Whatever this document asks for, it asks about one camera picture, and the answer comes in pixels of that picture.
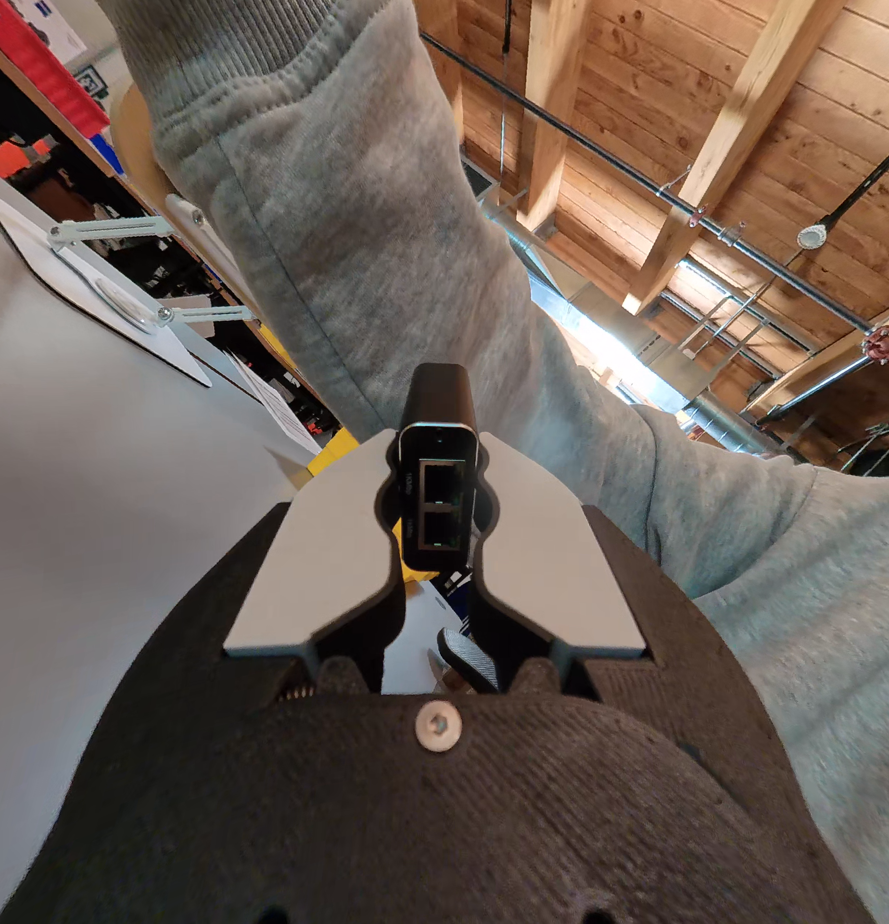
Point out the person's right forearm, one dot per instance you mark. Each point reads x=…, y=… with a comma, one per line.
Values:
x=343, y=216

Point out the black chair armrest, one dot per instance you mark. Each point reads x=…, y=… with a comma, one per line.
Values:
x=466, y=657

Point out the red plastic bin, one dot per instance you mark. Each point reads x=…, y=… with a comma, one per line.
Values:
x=40, y=65

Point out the white monitor stand base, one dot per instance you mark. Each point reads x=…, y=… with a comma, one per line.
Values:
x=55, y=274

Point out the printed paper sheet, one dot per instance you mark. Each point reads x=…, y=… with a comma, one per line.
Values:
x=278, y=411

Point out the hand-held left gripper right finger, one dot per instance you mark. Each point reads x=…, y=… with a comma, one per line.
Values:
x=553, y=563

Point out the round ceiling sensor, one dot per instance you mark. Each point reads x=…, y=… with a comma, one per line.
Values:
x=812, y=236

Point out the red pipe clamp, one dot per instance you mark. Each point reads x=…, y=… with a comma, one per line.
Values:
x=881, y=343

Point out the yellow plastic bin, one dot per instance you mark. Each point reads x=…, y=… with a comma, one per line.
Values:
x=336, y=451

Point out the grey desk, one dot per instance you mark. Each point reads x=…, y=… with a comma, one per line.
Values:
x=91, y=505

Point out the black ethernet adapter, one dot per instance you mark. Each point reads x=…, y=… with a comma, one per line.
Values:
x=437, y=397

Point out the orange traffic cone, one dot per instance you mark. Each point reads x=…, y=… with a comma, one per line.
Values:
x=4, y=159

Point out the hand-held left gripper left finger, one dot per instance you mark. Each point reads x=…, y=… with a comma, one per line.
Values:
x=322, y=563

